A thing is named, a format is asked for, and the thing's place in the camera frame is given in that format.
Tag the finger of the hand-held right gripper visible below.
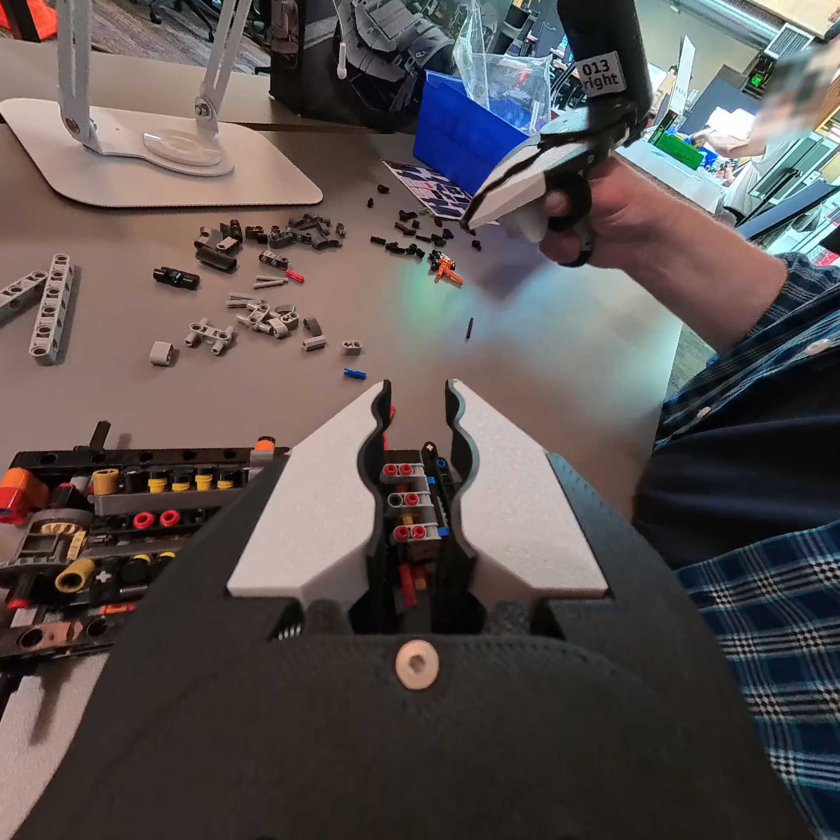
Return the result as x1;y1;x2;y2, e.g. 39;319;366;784
461;167;548;231
482;131;595;193

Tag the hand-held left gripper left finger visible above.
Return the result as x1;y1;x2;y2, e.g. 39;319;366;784
226;379;392;626

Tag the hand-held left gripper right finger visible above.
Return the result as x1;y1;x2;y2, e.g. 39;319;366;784
445;378;608;626

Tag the pile of black pins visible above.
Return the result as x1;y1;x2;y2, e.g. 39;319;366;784
367;196;483;261

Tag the partly built lego model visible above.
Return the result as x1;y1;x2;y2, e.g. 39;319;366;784
0;420;475;700

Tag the person's right forearm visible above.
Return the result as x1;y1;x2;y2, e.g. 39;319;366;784
659;187;840;411

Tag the lego sticker sheet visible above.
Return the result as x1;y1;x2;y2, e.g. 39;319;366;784
382;159;475;221

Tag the long light grey lego beam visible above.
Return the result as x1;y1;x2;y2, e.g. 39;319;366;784
29;254;77;367
0;269;52;326

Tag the person's right hand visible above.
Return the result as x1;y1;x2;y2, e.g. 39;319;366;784
538;155;710;286

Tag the blue plastic bin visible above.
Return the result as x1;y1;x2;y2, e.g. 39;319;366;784
413;70;546;198

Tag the clear plastic bag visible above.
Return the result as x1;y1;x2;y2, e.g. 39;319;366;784
453;0;553;132

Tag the green bin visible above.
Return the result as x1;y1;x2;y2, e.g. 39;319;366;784
650;130;702;170

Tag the dark grey backpack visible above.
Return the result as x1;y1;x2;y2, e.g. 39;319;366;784
269;0;460;131

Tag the pile of dark grey connectors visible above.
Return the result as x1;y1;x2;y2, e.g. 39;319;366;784
195;213;347;272

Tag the pile of light grey connectors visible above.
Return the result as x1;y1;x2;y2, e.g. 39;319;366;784
150;292;329;367

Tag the white articulated stand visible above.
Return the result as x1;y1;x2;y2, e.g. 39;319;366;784
0;0;324;209

